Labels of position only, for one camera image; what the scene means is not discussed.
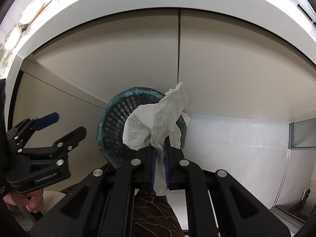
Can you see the dark green trash basket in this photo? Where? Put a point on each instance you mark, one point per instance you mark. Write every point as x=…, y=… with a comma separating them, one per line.
x=111, y=126

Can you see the stacked white bowls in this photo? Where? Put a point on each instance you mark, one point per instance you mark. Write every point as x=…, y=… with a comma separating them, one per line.
x=30, y=10

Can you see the round wooden trivet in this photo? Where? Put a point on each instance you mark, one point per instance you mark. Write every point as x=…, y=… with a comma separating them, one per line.
x=31, y=19

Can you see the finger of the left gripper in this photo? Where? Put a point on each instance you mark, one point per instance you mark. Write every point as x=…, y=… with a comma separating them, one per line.
x=66, y=140
x=23, y=131

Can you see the person left hand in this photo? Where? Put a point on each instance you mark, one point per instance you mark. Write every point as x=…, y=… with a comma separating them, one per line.
x=34, y=201

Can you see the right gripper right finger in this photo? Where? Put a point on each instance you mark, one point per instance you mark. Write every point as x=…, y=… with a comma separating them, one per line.
x=217, y=204

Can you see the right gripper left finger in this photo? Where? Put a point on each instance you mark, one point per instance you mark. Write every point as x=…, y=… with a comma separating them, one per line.
x=102, y=203

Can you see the white bowl with chopsticks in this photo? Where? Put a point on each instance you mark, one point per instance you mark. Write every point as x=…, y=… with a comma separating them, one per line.
x=14, y=36

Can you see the white paper towel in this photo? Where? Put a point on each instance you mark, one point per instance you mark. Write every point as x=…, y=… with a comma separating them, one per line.
x=151, y=124

